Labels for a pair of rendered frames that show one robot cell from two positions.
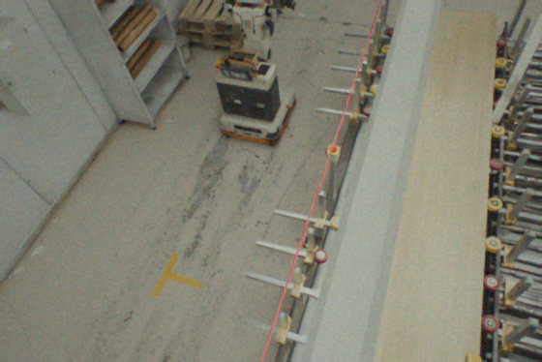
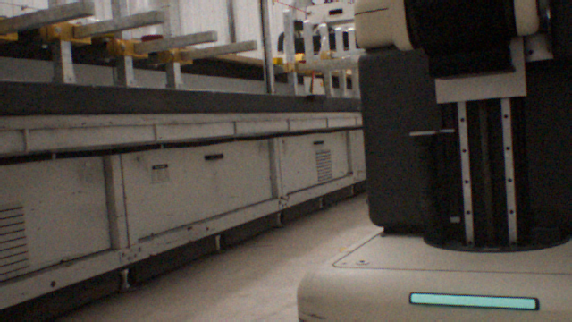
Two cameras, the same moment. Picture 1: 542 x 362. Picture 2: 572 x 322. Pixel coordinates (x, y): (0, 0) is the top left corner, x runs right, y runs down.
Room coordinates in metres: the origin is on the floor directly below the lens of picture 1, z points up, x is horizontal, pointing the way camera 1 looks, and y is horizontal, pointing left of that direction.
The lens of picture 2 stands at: (4.23, -0.48, 0.53)
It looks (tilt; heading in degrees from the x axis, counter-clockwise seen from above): 3 degrees down; 177
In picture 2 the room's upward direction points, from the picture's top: 5 degrees counter-clockwise
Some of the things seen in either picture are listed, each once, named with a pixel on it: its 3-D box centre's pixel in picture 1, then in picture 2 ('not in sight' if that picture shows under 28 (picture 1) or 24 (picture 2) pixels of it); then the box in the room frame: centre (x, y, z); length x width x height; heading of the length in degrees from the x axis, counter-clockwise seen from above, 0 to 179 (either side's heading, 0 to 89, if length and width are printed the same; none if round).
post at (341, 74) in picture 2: (286, 328); (341, 67); (0.64, 0.06, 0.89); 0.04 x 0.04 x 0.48; 62
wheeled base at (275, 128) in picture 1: (258, 110); (498, 296); (3.10, -0.03, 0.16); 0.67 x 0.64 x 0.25; 151
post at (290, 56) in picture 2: (321, 213); (290, 57); (1.30, -0.30, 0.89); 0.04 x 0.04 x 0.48; 62
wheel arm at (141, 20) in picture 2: (356, 71); (96, 29); (2.64, -0.90, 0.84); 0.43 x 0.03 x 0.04; 62
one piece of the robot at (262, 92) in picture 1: (249, 84); (491, 86); (3.02, 0.02, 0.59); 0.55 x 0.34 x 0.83; 61
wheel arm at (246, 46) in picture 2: (342, 114); (200, 54); (2.19, -0.66, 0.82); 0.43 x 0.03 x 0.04; 62
